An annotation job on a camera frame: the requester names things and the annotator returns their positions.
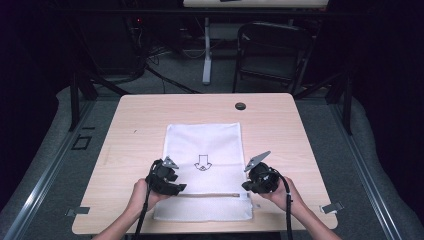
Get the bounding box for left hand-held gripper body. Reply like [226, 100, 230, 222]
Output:
[145, 155, 180, 194]

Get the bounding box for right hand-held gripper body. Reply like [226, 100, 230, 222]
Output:
[243, 150, 281, 195]

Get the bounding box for white mesh laundry bag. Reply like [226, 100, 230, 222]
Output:
[152, 121, 254, 222]

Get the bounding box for person's right hand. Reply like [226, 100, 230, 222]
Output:
[258, 176, 303, 215]

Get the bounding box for person's left hand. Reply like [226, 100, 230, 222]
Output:
[127, 178, 171, 216]

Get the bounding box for grey tape piece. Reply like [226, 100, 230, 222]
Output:
[319, 200, 345, 215]
[64, 206, 91, 218]

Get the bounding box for black tape square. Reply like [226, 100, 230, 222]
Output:
[70, 133, 93, 151]

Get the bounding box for white desk leg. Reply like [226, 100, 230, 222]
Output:
[201, 16, 214, 86]

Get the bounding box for black folding chair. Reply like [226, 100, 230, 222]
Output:
[231, 21, 315, 96]

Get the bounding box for dark computer cabinet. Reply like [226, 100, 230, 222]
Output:
[79, 15, 145, 76]

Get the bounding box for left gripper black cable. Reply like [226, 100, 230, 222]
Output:
[132, 159, 164, 240]

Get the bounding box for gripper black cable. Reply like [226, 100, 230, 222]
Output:
[271, 167, 295, 240]
[132, 159, 164, 240]

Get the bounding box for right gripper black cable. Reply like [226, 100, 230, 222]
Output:
[271, 167, 295, 240]

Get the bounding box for thick black floor cable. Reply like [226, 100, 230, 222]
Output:
[144, 64, 202, 95]

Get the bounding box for metal floor rail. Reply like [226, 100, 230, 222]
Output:
[2, 99, 97, 240]
[328, 99, 404, 240]

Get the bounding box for black metal frame stand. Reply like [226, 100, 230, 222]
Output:
[292, 70, 355, 136]
[67, 70, 132, 132]

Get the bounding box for white floor cables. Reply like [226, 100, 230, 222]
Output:
[180, 46, 209, 60]

